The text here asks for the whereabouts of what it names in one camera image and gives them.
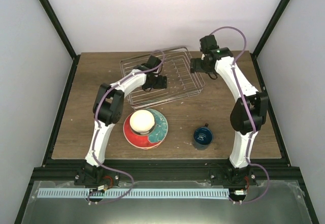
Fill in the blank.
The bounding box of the wire dish rack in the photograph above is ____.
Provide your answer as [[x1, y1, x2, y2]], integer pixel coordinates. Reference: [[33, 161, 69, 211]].
[[127, 46, 205, 110]]

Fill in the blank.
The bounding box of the white bowl with blue rim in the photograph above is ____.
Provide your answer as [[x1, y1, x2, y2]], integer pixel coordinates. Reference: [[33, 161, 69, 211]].
[[129, 110, 155, 135]]

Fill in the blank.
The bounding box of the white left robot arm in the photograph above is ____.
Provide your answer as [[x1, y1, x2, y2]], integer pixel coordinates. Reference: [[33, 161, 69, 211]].
[[85, 55, 165, 185]]

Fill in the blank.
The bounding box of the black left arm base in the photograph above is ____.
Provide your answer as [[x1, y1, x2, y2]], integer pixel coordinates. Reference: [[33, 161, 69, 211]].
[[74, 163, 119, 187]]

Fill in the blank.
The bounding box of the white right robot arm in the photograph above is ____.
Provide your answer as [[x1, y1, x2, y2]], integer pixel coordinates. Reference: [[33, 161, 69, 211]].
[[190, 35, 269, 185]]

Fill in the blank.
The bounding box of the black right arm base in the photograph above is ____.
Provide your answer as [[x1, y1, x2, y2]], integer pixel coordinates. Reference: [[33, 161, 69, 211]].
[[208, 164, 256, 187]]

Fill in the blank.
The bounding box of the red and teal plate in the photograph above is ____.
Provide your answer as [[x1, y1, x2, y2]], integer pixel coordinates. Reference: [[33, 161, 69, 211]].
[[123, 108, 168, 150]]

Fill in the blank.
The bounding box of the dark blue mug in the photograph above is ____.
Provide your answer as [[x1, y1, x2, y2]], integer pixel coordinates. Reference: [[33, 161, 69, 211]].
[[192, 123, 214, 150]]

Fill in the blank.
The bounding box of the light blue slotted strip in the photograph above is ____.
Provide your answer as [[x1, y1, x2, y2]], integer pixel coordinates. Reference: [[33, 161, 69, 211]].
[[37, 188, 230, 200]]

